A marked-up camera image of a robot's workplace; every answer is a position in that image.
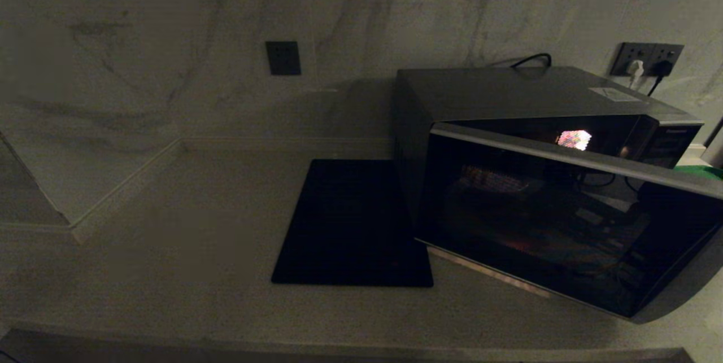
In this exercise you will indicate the white plug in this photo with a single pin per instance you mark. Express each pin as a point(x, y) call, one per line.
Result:
point(636, 71)

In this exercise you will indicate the black single wall socket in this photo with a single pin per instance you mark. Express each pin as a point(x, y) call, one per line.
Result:
point(283, 58)

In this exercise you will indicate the black double wall socket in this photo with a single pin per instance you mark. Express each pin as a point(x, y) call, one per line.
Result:
point(647, 52)

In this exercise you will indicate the green plastic tray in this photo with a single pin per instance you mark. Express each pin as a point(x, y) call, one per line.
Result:
point(700, 172)

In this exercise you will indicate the black induction cooktop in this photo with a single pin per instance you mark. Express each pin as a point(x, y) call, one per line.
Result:
point(350, 222)

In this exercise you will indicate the dark glass microwave door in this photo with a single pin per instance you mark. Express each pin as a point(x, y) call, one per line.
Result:
point(536, 227)

